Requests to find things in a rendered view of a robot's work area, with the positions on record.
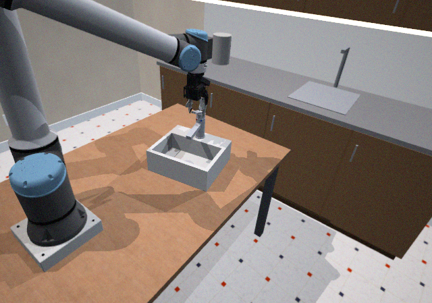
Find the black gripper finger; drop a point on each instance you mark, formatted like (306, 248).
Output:
(203, 103)
(189, 105)

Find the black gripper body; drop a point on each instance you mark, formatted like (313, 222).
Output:
(194, 88)

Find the grey square sink basin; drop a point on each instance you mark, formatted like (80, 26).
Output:
(195, 162)

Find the grey mixer tap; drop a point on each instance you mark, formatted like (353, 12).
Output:
(198, 130)

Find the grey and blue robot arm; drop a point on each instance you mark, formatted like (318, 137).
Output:
(38, 177)

